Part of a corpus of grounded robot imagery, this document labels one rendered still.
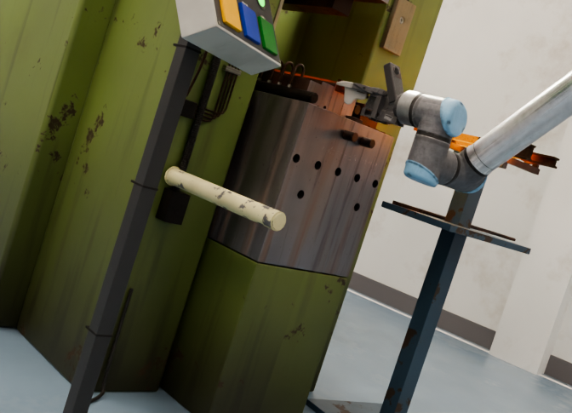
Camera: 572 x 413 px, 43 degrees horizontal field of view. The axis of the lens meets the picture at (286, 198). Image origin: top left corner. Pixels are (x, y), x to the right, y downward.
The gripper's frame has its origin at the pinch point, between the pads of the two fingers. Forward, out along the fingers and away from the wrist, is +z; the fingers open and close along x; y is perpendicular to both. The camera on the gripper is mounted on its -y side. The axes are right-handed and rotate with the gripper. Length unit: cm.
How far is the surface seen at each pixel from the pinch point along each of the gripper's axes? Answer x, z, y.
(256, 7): -48.2, -9.6, -6.0
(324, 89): -6.2, 4.6, 2.9
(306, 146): -12.1, -1.4, 19.7
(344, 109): 3.7, 4.6, 5.8
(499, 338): 259, 68, 89
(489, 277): 271, 94, 58
